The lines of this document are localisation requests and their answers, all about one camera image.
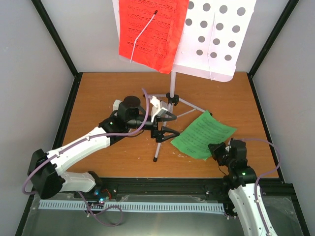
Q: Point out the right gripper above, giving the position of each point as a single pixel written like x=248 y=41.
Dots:
x=215 y=148

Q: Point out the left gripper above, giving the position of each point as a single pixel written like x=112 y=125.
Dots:
x=159 y=134

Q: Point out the green sheet music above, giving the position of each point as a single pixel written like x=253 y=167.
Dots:
x=204 y=130

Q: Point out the white music stand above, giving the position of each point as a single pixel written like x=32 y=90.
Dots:
x=212 y=37

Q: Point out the red sheet music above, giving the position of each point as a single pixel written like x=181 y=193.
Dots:
x=151 y=30

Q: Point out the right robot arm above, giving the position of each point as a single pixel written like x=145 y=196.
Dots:
x=242 y=188

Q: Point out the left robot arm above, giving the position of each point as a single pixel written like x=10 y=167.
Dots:
x=48 y=171

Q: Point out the small circuit board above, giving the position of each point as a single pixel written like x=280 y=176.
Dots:
x=103 y=195

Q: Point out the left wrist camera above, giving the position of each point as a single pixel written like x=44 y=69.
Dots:
x=159 y=108

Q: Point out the black aluminium rail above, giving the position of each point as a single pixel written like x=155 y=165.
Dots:
x=212 y=189

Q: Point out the blue cable duct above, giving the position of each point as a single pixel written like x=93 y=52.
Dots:
x=141 y=207

